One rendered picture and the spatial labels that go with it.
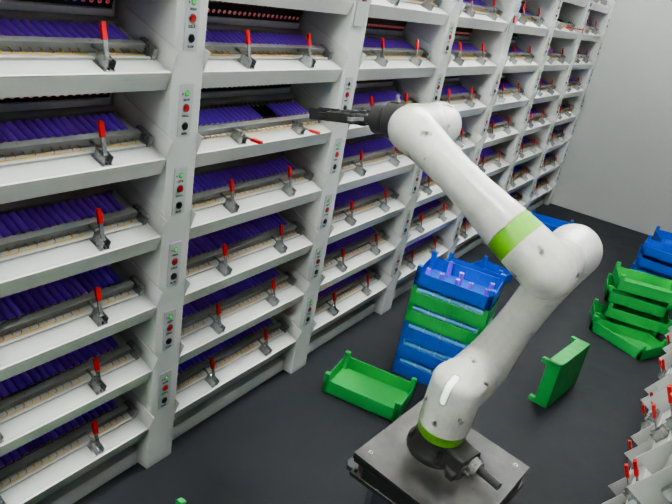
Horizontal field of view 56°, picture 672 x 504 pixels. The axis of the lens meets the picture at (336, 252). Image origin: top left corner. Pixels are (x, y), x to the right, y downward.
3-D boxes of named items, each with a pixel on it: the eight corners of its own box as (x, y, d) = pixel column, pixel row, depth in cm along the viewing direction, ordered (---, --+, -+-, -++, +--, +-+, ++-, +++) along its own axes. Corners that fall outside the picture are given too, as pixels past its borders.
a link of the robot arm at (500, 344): (500, 387, 171) (622, 240, 142) (474, 414, 159) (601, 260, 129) (464, 355, 176) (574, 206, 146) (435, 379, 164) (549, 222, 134)
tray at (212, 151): (326, 143, 205) (339, 118, 200) (190, 168, 157) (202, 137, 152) (284, 107, 211) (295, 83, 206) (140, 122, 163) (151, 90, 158)
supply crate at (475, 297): (500, 292, 245) (506, 274, 242) (489, 311, 228) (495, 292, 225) (429, 267, 255) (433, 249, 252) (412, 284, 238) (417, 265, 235)
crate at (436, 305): (495, 310, 248) (500, 292, 245) (483, 330, 231) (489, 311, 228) (424, 284, 258) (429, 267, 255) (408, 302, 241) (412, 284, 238)
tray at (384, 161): (410, 171, 269) (427, 144, 262) (332, 195, 220) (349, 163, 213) (376, 143, 275) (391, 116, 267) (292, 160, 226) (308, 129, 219)
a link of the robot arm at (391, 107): (397, 145, 154) (415, 142, 161) (400, 96, 150) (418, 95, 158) (376, 142, 157) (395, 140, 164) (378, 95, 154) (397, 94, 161)
